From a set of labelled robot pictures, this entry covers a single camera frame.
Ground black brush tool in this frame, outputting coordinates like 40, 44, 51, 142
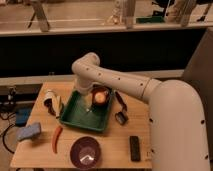
115, 92, 128, 125

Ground black floor cable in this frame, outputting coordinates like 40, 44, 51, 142
1, 123, 18, 155

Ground black remote control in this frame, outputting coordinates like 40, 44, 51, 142
129, 136, 141, 162

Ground green plastic tray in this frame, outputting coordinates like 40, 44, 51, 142
60, 90, 114, 132

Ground blue sponge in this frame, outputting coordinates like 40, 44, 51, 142
17, 122, 41, 142

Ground purple plastic bowl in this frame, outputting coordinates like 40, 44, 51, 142
70, 136, 101, 170

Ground blue box on floor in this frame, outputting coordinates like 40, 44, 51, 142
15, 108, 31, 127

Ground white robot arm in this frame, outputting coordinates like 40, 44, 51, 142
72, 52, 211, 171

